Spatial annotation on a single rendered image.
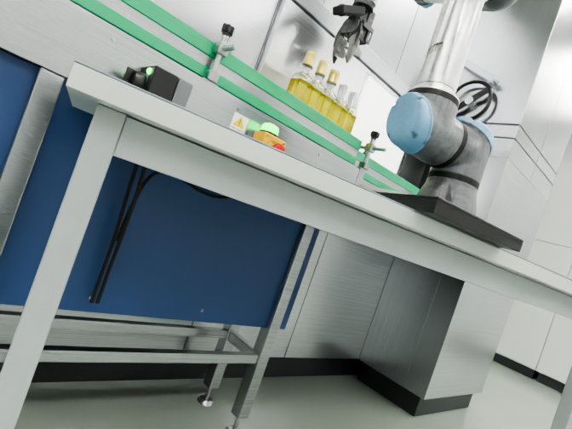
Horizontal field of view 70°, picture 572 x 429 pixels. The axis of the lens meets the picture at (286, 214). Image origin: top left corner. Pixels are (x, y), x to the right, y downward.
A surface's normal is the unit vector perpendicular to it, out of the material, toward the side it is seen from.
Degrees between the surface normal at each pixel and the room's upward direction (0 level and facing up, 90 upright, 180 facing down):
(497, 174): 90
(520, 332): 90
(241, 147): 90
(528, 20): 90
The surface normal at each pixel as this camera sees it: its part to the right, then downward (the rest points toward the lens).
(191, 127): 0.43, 0.14
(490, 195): -0.69, -0.26
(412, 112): -0.87, -0.19
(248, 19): 0.65, 0.22
